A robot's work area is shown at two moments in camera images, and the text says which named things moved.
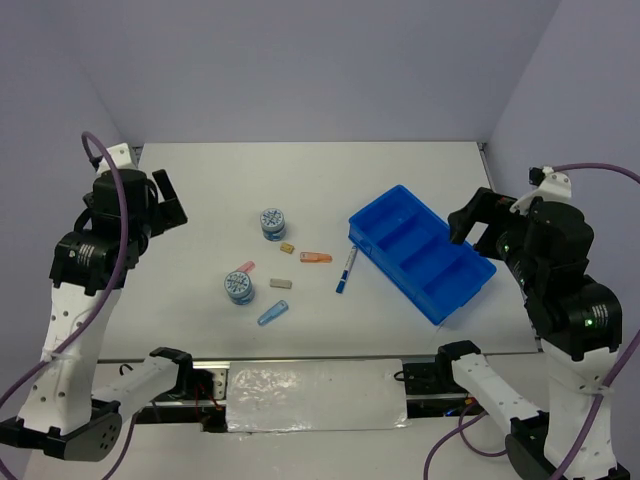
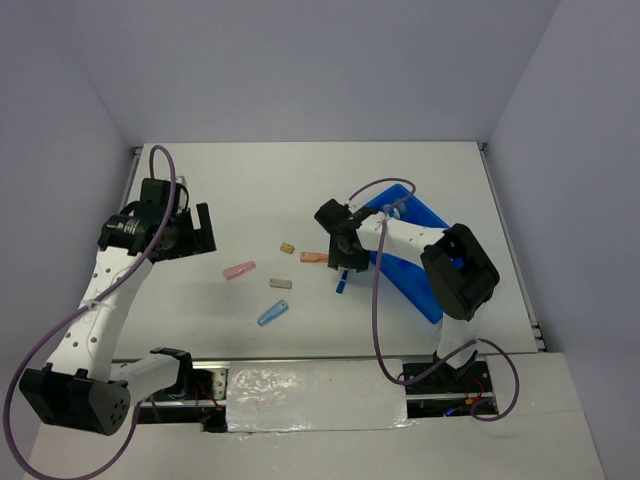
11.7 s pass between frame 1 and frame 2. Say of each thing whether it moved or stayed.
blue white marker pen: stayed
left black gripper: moved
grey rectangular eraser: stayed
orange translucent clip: stayed
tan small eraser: stayed
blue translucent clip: stayed
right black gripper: moved
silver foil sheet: stayed
